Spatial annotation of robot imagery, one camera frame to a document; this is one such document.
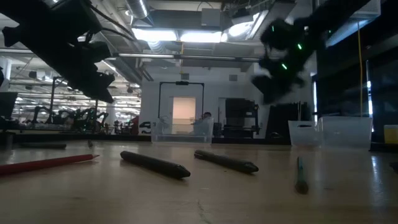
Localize grey ceiling box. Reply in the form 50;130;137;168
201;8;222;27

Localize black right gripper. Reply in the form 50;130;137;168
251;18;317;106

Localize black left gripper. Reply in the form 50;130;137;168
46;41;116;103

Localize metal ceiling pipe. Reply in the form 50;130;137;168
105;52;262;63

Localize green pencil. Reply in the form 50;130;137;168
294;156;310;195

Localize clear plastic bin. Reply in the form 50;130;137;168
150;116;215;145
287;116;373;149

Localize silver ventilation duct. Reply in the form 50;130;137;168
124;0;155;28

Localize small black robot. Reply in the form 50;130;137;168
139;120;153;135

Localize black machine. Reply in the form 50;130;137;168
224;98;261;138

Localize black aluminium table frame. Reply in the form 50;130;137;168
0;133;398;153

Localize black panels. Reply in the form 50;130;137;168
266;101;313;141

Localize black monitor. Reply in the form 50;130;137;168
0;91;19;121

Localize yellow box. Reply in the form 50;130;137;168
383;124;398;145

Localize red pencil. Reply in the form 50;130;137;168
0;153;100;176

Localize black pen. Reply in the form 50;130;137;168
193;149;260;174
120;151;192;180

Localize background robot station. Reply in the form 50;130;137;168
24;105;110;133

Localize black portal frame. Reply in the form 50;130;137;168
158;81;205;119

